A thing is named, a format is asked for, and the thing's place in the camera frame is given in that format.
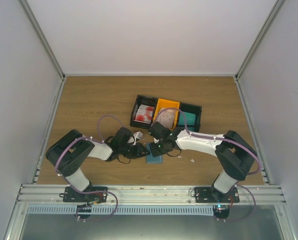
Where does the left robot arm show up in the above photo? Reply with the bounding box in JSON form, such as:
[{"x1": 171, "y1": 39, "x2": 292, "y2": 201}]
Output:
[{"x1": 45, "y1": 127, "x2": 151, "y2": 202}]

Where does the white perforated cable duct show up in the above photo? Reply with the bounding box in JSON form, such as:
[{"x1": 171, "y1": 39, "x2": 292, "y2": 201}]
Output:
[{"x1": 27, "y1": 204, "x2": 214, "y2": 216}]

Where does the teal card stack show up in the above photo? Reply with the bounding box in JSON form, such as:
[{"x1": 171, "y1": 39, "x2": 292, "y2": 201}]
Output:
[{"x1": 178, "y1": 112, "x2": 196, "y2": 132}]

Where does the blue leather card holder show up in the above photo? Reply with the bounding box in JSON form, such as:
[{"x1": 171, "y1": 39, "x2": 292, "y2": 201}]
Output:
[{"x1": 145, "y1": 143, "x2": 163, "y2": 164}]

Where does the red and white card stack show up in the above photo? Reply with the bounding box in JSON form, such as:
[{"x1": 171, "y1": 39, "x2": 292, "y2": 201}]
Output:
[{"x1": 134, "y1": 104, "x2": 154, "y2": 124}]

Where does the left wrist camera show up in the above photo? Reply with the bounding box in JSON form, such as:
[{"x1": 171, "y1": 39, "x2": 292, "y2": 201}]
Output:
[{"x1": 131, "y1": 131, "x2": 143, "y2": 145}]

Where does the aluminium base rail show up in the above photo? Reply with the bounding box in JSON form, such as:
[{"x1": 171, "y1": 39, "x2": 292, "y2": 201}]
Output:
[{"x1": 16, "y1": 184, "x2": 287, "y2": 206}]

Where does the black bin with red cards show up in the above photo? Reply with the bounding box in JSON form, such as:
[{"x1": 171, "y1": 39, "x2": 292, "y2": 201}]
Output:
[{"x1": 129, "y1": 95, "x2": 158, "y2": 130}]

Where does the right aluminium frame post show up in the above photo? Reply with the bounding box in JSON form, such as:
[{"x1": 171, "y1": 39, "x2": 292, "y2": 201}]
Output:
[{"x1": 234, "y1": 0, "x2": 286, "y2": 81}]

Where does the left aluminium frame post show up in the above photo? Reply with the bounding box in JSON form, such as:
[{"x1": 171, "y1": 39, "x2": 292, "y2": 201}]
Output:
[{"x1": 18, "y1": 0, "x2": 66, "y2": 82}]

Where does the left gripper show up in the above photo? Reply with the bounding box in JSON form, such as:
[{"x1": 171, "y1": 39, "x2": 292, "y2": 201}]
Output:
[{"x1": 120, "y1": 143, "x2": 151, "y2": 160}]

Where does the black bin with teal cards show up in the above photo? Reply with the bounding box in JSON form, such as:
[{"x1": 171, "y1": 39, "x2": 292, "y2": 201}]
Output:
[{"x1": 179, "y1": 102, "x2": 202, "y2": 132}]

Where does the yellow bin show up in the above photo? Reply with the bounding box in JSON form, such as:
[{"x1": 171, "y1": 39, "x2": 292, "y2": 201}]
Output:
[{"x1": 153, "y1": 98, "x2": 180, "y2": 130}]

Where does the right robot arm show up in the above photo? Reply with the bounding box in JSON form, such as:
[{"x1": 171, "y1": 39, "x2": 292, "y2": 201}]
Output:
[{"x1": 148, "y1": 122, "x2": 259, "y2": 203}]

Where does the aluminium frame post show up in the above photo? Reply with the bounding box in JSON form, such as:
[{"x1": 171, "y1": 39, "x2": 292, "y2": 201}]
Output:
[
  {"x1": 18, "y1": 0, "x2": 66, "y2": 82},
  {"x1": 234, "y1": 0, "x2": 286, "y2": 81}
]

